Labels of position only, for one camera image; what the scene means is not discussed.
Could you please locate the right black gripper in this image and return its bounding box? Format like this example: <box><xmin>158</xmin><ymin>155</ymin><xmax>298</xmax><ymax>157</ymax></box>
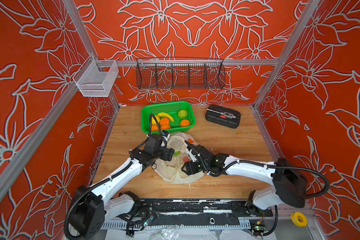
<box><xmin>177</xmin><ymin>160</ymin><xmax>210</xmax><ymax>177</ymax></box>

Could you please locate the orange toy fruit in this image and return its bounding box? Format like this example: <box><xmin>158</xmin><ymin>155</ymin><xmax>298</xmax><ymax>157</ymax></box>
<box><xmin>151</xmin><ymin>125</ymin><xmax>160</xmax><ymax>132</ymax></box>

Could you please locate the orange toy tangerine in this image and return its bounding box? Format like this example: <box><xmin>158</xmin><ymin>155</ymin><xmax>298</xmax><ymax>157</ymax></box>
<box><xmin>160</xmin><ymin>125</ymin><xmax>171</xmax><ymax>130</ymax></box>

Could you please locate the yellow toy lemon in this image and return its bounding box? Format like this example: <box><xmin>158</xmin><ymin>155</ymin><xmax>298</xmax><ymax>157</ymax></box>
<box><xmin>151</xmin><ymin>115</ymin><xmax>160</xmax><ymax>125</ymax></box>

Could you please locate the translucent printed plastic bag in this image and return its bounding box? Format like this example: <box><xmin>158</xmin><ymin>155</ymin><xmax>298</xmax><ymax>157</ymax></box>
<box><xmin>154</xmin><ymin>132</ymin><xmax>204</xmax><ymax>185</ymax></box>

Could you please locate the green toy fruit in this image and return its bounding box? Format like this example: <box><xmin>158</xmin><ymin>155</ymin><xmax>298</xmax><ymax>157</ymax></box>
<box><xmin>178</xmin><ymin>110</ymin><xmax>188</xmax><ymax>119</ymax></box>

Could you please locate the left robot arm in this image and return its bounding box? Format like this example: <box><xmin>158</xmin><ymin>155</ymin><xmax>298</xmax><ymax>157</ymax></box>
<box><xmin>64</xmin><ymin>130</ymin><xmax>175</xmax><ymax>240</ymax></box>

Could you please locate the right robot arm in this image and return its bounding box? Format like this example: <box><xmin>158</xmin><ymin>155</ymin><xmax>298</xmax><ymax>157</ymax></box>
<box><xmin>182</xmin><ymin>142</ymin><xmax>330</xmax><ymax>210</ymax></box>

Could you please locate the yellow toy banana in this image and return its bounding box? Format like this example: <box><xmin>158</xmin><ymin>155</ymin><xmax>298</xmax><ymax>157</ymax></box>
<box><xmin>157</xmin><ymin>113</ymin><xmax>175</xmax><ymax>122</ymax></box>

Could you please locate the green plastic basket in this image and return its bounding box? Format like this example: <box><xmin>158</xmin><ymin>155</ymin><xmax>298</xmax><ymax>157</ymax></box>
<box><xmin>141</xmin><ymin>101</ymin><xmax>196</xmax><ymax>134</ymax></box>

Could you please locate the black tool case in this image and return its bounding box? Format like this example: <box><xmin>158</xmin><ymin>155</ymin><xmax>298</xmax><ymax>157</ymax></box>
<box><xmin>205</xmin><ymin>105</ymin><xmax>241</xmax><ymax>129</ymax></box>

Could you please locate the crumpled clear plastic scrap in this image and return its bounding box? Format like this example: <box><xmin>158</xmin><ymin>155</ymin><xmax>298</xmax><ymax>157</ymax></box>
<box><xmin>149</xmin><ymin>227</ymin><xmax>180</xmax><ymax>240</ymax></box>

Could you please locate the yellow tape roll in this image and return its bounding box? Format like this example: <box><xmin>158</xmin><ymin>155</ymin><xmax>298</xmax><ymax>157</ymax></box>
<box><xmin>291</xmin><ymin>212</ymin><xmax>308</xmax><ymax>228</ymax></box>

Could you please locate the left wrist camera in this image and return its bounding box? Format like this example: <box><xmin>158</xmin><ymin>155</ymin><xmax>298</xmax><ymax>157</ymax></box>
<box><xmin>162</xmin><ymin>130</ymin><xmax>170</xmax><ymax>141</ymax></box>

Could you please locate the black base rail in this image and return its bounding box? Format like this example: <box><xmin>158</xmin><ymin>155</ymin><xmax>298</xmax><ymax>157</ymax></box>
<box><xmin>139</xmin><ymin>199</ymin><xmax>275</xmax><ymax>230</ymax></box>

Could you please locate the black wire wall basket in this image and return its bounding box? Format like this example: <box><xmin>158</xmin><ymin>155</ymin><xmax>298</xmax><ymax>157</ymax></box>
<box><xmin>136</xmin><ymin>57</ymin><xmax>226</xmax><ymax>90</ymax></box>

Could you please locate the clear plastic wall bin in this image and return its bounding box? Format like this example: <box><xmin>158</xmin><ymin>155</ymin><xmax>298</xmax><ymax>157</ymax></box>
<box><xmin>73</xmin><ymin>55</ymin><xmax>119</xmax><ymax>97</ymax></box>

